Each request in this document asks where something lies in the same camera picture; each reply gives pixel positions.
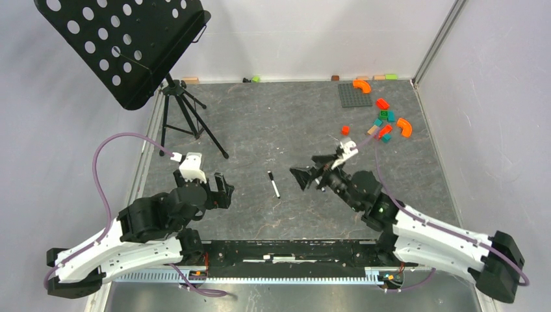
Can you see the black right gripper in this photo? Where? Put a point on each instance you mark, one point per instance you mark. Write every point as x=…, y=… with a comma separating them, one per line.
x=305, y=176

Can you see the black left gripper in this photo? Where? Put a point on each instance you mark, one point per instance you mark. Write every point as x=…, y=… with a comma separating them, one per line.
x=221, y=198

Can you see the white pen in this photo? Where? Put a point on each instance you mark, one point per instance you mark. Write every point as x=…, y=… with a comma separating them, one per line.
x=276, y=190

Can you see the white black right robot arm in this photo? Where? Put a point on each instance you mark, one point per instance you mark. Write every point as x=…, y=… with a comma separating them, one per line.
x=493, y=263

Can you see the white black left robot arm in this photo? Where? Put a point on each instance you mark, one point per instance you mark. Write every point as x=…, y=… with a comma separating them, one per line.
x=149, y=232

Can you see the small red cube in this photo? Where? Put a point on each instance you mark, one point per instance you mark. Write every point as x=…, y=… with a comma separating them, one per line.
x=345, y=131

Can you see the tan wooden block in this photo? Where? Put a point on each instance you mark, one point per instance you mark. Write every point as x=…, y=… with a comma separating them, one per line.
x=373, y=130

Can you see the teal brick lower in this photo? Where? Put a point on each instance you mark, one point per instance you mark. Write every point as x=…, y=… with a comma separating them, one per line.
x=386, y=138

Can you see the grey lego baseplate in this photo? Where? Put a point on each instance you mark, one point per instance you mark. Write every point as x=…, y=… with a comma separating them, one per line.
x=351, y=97

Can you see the red long brick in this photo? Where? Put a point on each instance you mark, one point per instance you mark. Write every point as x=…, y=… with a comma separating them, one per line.
x=384, y=131

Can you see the green lego brick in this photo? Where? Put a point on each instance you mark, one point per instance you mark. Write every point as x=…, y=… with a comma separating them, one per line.
x=383, y=114

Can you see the teal brick right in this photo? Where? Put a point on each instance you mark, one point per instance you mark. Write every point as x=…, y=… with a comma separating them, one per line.
x=391, y=116

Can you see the red brick upper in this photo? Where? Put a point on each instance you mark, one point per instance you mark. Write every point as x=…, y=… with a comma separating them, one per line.
x=382, y=104

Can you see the orange curved block top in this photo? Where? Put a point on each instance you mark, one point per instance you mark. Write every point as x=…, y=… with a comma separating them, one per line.
x=362, y=85

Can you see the orange curved block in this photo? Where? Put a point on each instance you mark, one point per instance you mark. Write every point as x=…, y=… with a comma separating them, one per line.
x=362, y=85
x=405, y=127

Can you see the orange curved block right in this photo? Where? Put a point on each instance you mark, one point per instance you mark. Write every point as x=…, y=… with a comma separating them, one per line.
x=405, y=127

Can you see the lime green block right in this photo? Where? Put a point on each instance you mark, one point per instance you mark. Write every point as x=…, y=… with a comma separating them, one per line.
x=391, y=76

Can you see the black perforated music stand desk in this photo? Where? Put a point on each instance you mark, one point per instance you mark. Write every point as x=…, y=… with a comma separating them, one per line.
x=130, y=45

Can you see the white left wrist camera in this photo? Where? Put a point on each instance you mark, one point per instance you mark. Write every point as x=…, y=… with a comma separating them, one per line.
x=190, y=166

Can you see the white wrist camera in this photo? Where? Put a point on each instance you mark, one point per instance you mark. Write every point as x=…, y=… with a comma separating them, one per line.
x=347, y=149
x=190, y=166

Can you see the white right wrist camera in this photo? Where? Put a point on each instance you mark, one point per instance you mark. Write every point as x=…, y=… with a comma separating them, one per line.
x=347, y=149

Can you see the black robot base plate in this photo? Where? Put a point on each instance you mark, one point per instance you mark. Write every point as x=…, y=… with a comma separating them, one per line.
x=341, y=258

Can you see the wooden block at wall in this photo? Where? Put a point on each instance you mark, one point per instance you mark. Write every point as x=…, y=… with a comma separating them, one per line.
x=191, y=80

